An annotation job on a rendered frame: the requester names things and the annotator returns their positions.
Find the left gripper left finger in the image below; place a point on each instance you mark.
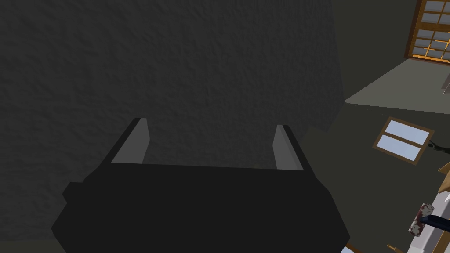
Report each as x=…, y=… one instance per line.
x=133, y=146

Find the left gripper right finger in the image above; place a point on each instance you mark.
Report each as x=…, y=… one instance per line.
x=286, y=151

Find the small wooden-framed window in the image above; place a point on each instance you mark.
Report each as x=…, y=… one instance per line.
x=403, y=140

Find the large wooden-framed window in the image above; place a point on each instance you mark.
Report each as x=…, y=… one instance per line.
x=431, y=31

